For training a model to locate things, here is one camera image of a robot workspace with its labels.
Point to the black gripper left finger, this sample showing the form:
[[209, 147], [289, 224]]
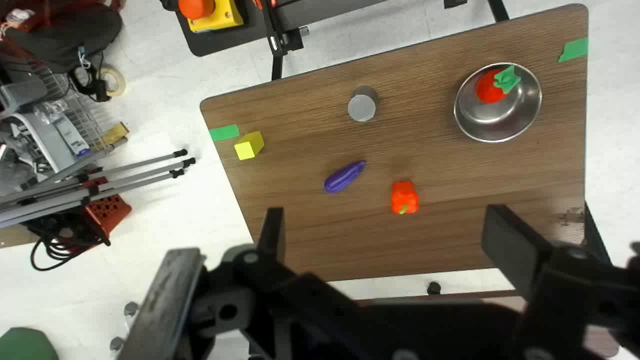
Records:
[[272, 234]]

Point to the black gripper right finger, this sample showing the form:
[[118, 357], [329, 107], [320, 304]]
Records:
[[516, 246]]

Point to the grey tape roll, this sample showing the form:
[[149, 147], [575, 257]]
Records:
[[362, 107]]

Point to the green tape marker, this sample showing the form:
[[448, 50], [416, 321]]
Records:
[[573, 50], [224, 132]]

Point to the pale tape roll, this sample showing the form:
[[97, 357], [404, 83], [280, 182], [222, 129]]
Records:
[[114, 81]]

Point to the purple toy eggplant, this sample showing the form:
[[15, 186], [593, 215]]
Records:
[[344, 177]]

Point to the yellow block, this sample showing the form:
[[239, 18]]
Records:
[[249, 144]]

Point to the steel bowl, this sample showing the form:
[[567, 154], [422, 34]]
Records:
[[498, 125]]

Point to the orange toy pepper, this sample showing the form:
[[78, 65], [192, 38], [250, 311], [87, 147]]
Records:
[[404, 196]]

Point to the red toy tomato green stem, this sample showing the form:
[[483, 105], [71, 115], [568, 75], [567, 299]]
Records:
[[490, 90]]

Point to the red perforated block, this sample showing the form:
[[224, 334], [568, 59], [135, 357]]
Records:
[[107, 215]]

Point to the grey tripod legs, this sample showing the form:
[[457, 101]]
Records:
[[100, 182]]

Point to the yellow emergency stop red button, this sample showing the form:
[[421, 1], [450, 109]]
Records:
[[213, 16]]

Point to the green round object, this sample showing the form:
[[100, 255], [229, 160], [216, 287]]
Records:
[[24, 344]]

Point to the black bag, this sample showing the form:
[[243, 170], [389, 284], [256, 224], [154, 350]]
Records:
[[62, 31]]

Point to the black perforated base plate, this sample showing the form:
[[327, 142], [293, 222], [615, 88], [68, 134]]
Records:
[[220, 41]]

